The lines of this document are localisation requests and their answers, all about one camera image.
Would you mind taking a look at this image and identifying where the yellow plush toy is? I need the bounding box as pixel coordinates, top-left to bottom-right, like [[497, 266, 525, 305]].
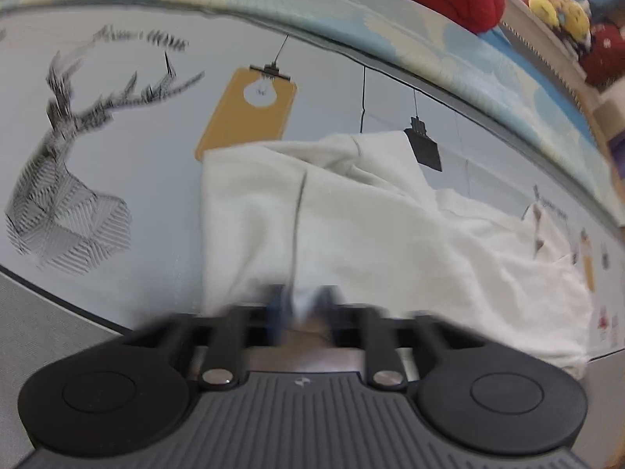
[[528, 0, 590, 43]]

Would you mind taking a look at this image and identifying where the white long-sleeve shirt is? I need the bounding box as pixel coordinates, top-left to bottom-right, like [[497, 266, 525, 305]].
[[201, 131, 593, 377]]

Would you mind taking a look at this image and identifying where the grey patterned bed sheet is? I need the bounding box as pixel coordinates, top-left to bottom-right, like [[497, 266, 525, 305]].
[[1, 5, 624, 468]]

